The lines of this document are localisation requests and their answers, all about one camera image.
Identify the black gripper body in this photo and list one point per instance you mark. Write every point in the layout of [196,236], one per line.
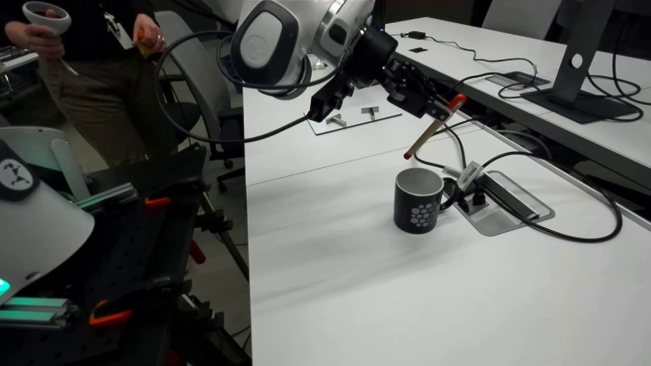
[409,84]

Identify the tan pen with red cap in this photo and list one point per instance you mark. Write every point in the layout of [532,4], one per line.
[423,138]

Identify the white VR controller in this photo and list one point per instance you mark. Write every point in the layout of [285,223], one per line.
[45,15]

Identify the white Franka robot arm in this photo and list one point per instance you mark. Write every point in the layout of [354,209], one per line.
[270,42]

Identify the black mug with white print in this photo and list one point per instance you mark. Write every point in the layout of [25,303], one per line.
[417,204]

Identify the operator left hand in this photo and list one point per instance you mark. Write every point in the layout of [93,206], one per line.
[146,35]

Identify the operator right hand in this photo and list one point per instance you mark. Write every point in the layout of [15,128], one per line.
[32,42]

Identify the grey T-shaped metal piece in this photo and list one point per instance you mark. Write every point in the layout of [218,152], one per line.
[335,118]
[370,113]

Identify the white flat board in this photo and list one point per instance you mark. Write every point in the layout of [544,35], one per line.
[353,123]

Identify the black monitor stand white dot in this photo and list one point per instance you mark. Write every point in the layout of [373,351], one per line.
[576,73]

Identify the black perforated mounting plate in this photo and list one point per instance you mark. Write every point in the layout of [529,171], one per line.
[144,250]

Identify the seated person in dark clothes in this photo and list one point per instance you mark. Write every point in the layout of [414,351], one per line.
[87,87]

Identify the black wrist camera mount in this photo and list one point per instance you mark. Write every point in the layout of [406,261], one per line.
[330,99]

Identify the aluminium profile rail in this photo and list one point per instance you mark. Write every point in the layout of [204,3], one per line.
[32,309]

